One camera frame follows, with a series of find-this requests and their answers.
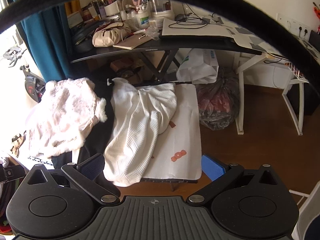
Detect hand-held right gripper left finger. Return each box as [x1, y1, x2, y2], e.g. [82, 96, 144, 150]
[26, 153, 121, 205]

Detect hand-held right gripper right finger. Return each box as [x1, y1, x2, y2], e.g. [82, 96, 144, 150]
[186, 154, 280, 205]

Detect pink fur-trimmed jacket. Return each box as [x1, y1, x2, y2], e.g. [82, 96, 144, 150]
[25, 78, 108, 158]

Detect black garment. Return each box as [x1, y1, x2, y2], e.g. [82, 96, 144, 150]
[51, 79, 120, 193]

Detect beige sandals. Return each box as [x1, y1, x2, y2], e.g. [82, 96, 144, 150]
[10, 134, 27, 157]

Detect white knit garment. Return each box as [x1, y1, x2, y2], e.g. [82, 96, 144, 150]
[104, 77, 178, 187]

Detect dark plastic bag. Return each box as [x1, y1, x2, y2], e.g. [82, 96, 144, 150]
[196, 72, 240, 130]

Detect exercise bike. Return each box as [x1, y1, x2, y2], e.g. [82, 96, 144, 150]
[1, 46, 47, 103]

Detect white plastic bag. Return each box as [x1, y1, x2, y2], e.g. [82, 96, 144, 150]
[176, 49, 219, 84]

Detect brown cardboard box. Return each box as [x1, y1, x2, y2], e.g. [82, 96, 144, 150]
[110, 60, 150, 80]

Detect white chair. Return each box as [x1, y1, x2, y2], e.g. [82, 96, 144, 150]
[290, 187, 320, 240]

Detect teal curtain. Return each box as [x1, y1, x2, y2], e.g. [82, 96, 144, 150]
[7, 0, 72, 83]

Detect pink notebook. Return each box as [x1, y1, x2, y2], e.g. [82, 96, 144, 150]
[113, 34, 153, 50]

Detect beige pouch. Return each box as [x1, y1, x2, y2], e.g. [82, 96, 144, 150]
[92, 22, 132, 47]

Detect black desk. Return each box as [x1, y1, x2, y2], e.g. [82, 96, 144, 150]
[70, 34, 262, 84]

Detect white jar with blue label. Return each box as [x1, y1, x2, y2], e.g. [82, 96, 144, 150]
[135, 9, 150, 29]

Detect white brush cup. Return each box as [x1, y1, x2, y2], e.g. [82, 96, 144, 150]
[104, 1, 123, 17]

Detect clear cosmetics organizer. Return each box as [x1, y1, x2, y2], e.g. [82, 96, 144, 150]
[151, 0, 175, 20]

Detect white table frame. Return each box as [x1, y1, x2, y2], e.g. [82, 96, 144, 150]
[235, 52, 310, 135]

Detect thin black desk cable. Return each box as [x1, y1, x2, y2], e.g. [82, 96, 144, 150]
[169, 12, 209, 29]

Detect white wall socket plate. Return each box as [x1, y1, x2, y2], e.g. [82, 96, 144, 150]
[276, 12, 310, 39]

